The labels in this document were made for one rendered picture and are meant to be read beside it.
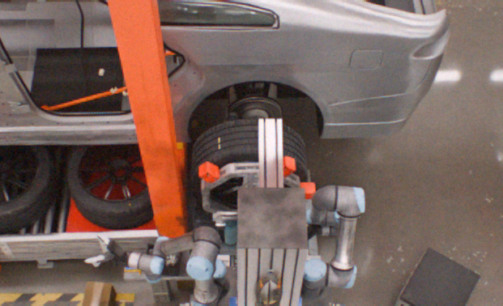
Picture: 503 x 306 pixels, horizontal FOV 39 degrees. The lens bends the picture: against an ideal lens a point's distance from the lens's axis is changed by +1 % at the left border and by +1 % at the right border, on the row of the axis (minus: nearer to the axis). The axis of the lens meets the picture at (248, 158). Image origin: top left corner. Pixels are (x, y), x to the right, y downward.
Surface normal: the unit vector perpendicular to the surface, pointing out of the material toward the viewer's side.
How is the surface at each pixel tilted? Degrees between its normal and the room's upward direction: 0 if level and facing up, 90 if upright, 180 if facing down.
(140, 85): 90
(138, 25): 90
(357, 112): 90
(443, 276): 0
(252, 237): 0
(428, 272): 0
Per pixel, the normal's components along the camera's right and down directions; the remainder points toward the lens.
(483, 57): 0.01, -0.55
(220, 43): 0.04, 0.74
